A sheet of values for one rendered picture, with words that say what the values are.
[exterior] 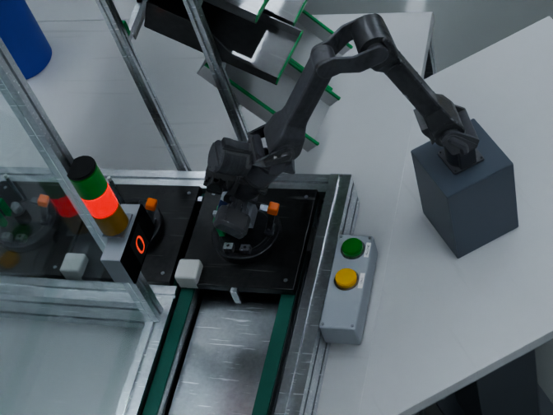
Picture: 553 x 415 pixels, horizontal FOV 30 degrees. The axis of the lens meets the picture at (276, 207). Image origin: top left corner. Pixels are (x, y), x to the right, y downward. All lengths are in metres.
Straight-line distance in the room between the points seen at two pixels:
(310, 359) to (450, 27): 2.09
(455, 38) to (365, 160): 1.52
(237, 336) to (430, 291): 0.38
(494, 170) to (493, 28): 1.83
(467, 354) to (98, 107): 1.14
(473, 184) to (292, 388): 0.49
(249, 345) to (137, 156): 0.65
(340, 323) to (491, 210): 0.37
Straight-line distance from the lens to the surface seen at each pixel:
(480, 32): 3.73
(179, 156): 2.23
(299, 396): 1.85
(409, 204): 2.16
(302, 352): 1.90
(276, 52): 2.03
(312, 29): 2.27
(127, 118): 2.53
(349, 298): 1.93
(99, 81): 2.66
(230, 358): 1.97
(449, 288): 2.03
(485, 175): 1.93
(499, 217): 2.04
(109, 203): 1.71
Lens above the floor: 2.56
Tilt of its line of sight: 50 degrees down
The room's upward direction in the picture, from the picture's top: 21 degrees counter-clockwise
